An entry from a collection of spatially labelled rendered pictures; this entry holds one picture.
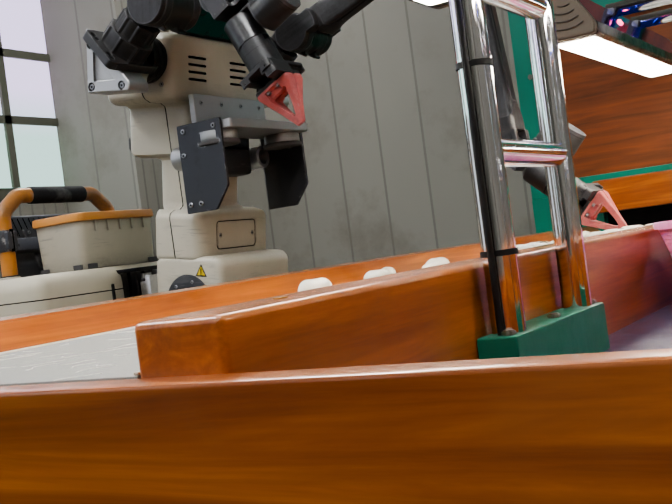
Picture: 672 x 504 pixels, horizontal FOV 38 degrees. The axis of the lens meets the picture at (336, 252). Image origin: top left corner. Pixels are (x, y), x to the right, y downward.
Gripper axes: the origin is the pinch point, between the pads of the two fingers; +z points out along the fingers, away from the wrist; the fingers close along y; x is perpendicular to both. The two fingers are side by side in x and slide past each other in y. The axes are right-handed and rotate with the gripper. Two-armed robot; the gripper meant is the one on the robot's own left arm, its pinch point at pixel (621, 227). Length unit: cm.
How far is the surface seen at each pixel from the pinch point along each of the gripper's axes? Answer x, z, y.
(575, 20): -27.4, -14.7, -33.8
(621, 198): 2.7, -11.4, 38.0
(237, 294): 11, -11, -88
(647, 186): -2.4, -8.3, 38.0
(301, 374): -16, 22, -138
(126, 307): 11, -12, -104
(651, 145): -9.0, -14.1, 45.3
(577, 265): -14, 18, -94
